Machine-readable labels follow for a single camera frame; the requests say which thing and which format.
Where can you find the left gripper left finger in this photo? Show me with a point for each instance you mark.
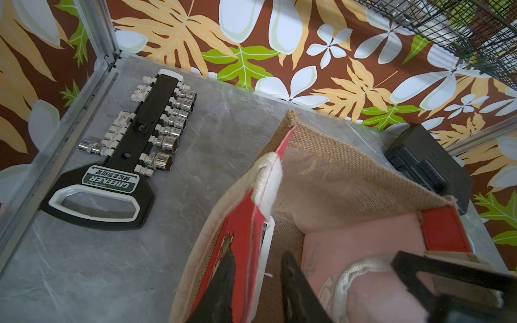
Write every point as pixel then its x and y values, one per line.
pixel 216 303

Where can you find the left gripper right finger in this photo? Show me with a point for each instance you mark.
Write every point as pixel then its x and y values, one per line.
pixel 300 303

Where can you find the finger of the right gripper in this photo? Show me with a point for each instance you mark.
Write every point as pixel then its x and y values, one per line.
pixel 450 292

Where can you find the red burlap canvas bag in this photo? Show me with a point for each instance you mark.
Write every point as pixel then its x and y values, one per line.
pixel 343 216

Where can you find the black plastic tool case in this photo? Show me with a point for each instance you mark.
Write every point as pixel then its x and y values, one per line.
pixel 422 159

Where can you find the black socket set holder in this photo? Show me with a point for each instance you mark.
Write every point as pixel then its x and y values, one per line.
pixel 136 145

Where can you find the black wire basket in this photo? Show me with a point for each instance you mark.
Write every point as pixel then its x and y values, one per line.
pixel 482 34

